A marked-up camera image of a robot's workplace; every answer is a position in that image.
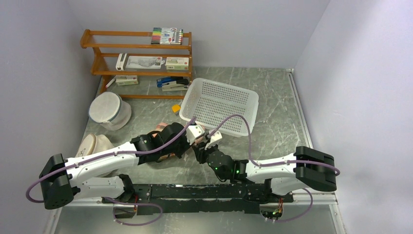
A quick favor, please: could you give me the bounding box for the floral pink mesh laundry bag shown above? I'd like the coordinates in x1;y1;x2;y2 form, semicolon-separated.
151;122;212;162

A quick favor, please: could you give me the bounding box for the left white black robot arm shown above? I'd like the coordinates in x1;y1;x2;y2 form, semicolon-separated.
37;122;194;210

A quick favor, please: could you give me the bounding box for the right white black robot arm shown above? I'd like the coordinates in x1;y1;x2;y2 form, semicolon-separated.
192;145;338;202

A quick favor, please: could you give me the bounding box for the white cylindrical mesh laundry bag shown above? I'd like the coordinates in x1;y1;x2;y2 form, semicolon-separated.
88;92;131;131

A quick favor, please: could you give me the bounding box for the small yellow block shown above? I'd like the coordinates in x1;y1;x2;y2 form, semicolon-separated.
171;104;181;115

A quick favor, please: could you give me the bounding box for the white perforated plastic basket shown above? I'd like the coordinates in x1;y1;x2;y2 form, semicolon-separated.
179;78;259;137

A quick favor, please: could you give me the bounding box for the grey black stapler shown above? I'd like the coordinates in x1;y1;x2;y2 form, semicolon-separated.
162;79;189;92

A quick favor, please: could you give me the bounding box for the blue stapler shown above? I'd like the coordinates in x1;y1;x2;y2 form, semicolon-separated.
156;76;189;88

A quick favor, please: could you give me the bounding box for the green white small box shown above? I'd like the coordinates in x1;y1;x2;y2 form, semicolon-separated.
165;57;189;70

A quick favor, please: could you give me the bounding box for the white box under shelf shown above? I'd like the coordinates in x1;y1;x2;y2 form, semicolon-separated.
115;75;139;86

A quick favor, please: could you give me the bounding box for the wooden three-tier shelf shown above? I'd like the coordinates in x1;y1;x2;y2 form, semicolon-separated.
80;29;193;99

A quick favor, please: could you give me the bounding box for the white red marker pen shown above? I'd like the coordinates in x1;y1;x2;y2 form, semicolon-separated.
105;78;116;88

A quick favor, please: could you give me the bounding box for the white flat packaged item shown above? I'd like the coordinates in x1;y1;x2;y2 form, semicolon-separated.
125;56;165;69

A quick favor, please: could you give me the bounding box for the coloured marker pen set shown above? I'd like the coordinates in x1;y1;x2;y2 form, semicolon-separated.
151;27;184;45

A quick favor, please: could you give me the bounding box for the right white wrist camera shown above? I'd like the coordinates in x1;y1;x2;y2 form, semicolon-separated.
205;131;223;149

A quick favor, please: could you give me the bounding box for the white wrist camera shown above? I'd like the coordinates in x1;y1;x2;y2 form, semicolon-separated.
186;124;205;145
205;131;223;149

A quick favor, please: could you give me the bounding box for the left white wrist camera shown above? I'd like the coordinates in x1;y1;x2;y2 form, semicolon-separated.
186;124;205;145

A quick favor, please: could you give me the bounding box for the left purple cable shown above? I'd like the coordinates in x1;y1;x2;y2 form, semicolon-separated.
25;117;197;227

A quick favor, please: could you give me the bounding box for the purple cable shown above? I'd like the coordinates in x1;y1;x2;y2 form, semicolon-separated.
25;117;197;227
208;114;341;223

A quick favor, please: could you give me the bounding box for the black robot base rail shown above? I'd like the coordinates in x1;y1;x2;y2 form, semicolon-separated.
115;183;293;215

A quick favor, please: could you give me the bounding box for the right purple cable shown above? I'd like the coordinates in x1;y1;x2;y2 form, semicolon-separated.
208;114;341;223

